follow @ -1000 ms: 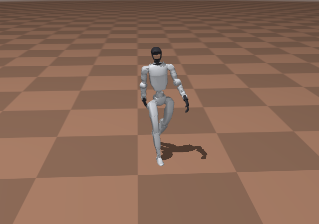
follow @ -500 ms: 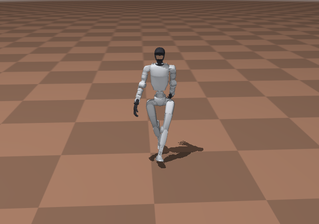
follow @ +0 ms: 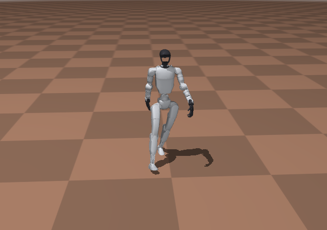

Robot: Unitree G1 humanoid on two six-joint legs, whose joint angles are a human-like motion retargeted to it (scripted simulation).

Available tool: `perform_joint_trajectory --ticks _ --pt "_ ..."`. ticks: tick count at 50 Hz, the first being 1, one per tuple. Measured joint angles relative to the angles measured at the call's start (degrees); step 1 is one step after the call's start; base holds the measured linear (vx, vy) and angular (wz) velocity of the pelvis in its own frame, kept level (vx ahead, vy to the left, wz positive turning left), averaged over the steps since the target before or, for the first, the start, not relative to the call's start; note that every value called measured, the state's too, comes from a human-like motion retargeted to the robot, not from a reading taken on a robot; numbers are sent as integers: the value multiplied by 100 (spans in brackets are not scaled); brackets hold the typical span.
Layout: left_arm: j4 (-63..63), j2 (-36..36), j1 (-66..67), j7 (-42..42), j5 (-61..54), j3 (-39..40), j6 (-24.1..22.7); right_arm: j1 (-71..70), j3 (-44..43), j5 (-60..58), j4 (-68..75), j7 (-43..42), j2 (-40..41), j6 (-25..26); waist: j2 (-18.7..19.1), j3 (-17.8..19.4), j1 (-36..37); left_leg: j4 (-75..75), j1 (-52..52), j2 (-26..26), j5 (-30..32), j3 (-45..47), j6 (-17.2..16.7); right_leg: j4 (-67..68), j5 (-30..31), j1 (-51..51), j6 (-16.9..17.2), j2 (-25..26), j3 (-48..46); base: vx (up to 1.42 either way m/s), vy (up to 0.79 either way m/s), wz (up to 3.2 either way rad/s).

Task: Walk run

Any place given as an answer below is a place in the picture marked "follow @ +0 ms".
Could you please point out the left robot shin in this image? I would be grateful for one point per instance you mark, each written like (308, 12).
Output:
(163, 138)

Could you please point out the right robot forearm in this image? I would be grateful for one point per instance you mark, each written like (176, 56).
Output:
(147, 94)

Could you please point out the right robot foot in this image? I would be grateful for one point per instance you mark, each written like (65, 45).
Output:
(152, 167)

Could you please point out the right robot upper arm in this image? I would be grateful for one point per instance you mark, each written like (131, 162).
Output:
(151, 73)

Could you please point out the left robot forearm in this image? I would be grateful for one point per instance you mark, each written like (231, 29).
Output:
(187, 95)

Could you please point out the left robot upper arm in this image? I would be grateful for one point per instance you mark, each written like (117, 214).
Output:
(180, 78)

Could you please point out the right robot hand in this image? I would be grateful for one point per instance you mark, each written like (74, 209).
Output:
(147, 103)

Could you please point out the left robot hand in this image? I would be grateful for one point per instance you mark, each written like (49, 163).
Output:
(190, 108)

